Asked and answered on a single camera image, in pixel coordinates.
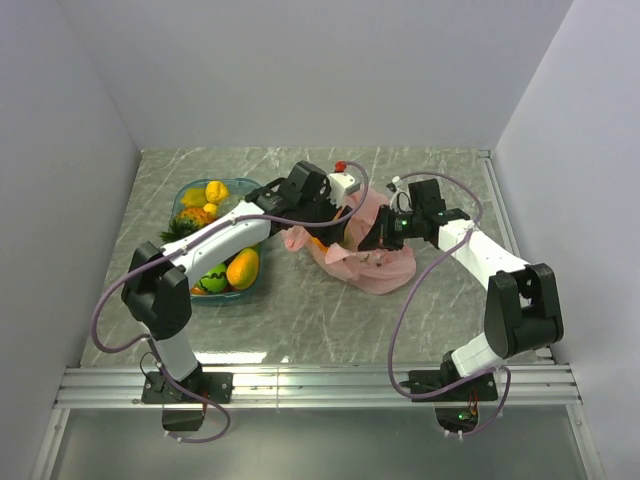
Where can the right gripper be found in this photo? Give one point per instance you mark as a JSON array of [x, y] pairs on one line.
[[381, 236]]

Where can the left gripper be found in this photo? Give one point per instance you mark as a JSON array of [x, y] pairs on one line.
[[328, 234]]

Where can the yellow orange fruit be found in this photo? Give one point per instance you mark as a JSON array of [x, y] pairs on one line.
[[319, 244]]

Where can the pink plastic bag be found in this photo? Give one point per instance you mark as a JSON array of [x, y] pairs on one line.
[[376, 272]]

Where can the green striped watermelon ball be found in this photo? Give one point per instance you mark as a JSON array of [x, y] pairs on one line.
[[214, 281]]

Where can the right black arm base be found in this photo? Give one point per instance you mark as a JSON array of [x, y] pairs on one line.
[[457, 410]]

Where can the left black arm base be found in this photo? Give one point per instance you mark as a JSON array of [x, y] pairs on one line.
[[181, 412]]

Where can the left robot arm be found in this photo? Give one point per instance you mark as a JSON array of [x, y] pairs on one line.
[[157, 287]]

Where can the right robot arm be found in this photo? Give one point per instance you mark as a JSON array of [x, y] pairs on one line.
[[522, 307]]

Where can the orange mango at tray bottom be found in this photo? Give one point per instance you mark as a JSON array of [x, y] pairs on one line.
[[243, 270]]

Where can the teal plastic fruit tray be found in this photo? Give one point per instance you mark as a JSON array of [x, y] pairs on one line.
[[239, 188]]

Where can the small yellow knobbly fruit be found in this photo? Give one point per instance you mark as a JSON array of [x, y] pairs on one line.
[[216, 191]]

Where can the orange pineapple body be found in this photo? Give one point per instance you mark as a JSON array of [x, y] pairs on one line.
[[196, 216]]

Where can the yellow star fruit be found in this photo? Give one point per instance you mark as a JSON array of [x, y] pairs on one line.
[[194, 198]]

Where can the green pineapple crown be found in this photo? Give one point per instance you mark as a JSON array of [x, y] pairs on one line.
[[177, 230]]

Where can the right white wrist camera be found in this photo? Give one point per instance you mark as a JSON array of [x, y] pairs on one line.
[[400, 200]]

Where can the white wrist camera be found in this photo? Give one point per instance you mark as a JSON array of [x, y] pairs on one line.
[[342, 184], [400, 200]]

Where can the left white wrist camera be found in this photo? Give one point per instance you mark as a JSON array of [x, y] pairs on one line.
[[342, 184]]

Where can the aluminium mounting rail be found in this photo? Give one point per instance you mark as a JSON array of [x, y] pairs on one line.
[[288, 386]]

